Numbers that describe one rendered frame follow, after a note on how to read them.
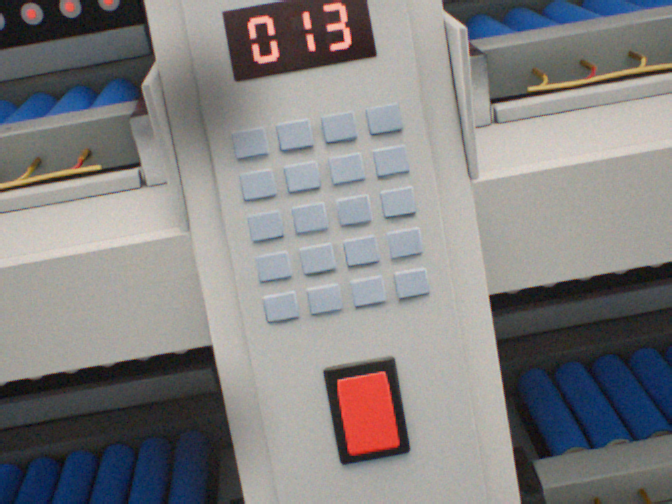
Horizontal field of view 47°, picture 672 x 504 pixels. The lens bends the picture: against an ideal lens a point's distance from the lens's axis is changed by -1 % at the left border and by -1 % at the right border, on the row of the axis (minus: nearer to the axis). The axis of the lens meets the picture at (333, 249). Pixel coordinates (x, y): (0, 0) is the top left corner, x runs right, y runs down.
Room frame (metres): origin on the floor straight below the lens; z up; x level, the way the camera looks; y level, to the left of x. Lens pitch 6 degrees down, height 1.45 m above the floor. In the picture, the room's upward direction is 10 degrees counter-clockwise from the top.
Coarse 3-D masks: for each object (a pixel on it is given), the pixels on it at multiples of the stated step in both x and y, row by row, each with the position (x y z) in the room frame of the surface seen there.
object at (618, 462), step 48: (528, 288) 0.42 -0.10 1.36; (576, 288) 0.43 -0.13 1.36; (624, 288) 0.43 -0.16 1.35; (576, 336) 0.42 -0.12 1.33; (624, 336) 0.41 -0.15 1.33; (528, 384) 0.40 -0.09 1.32; (576, 384) 0.39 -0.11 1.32; (624, 384) 0.38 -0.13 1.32; (528, 432) 0.38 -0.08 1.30; (576, 432) 0.35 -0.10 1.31; (624, 432) 0.35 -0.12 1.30; (528, 480) 0.32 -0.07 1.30; (576, 480) 0.32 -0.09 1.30; (624, 480) 0.32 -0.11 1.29
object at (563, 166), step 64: (448, 0) 0.43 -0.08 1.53; (512, 0) 0.41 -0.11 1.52; (576, 0) 0.41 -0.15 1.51; (640, 0) 0.39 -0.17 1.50; (512, 64) 0.32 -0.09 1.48; (576, 64) 0.32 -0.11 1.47; (640, 64) 0.33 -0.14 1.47; (512, 128) 0.30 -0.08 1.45; (576, 128) 0.28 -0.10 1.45; (640, 128) 0.27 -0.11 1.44; (512, 192) 0.26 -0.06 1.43; (576, 192) 0.26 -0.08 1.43; (640, 192) 0.26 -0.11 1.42; (512, 256) 0.27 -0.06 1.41; (576, 256) 0.27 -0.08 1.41; (640, 256) 0.27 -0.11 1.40
